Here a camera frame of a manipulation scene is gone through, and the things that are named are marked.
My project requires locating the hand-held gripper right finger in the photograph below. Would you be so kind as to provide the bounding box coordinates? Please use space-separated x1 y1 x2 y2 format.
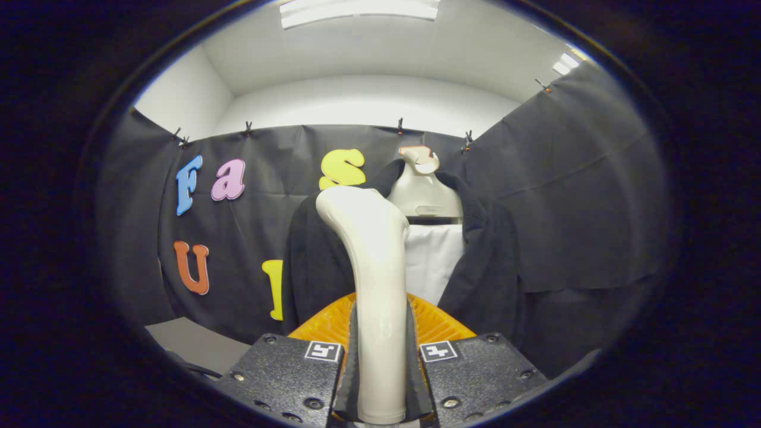
405 292 549 428

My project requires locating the black backdrop cloth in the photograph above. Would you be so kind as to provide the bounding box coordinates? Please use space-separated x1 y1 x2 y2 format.
95 59 669 381

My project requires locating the black jacket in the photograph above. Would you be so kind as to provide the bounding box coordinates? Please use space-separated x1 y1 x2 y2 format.
282 159 527 351

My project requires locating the long ceiling light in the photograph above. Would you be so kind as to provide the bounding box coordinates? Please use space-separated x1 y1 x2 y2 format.
279 0 442 30

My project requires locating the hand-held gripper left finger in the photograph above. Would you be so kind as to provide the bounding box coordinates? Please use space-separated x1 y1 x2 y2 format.
214 292 360 428

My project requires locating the white garment steamer head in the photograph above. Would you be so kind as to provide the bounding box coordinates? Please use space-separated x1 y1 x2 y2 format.
315 186 411 426

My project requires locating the small ceiling light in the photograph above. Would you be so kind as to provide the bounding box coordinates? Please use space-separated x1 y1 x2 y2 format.
552 51 580 77

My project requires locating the row of small black clips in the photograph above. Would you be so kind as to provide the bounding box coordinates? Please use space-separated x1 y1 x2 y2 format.
171 77 554 152

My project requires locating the grey cabinet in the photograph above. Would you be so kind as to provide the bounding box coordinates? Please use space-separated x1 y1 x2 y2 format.
144 316 253 376

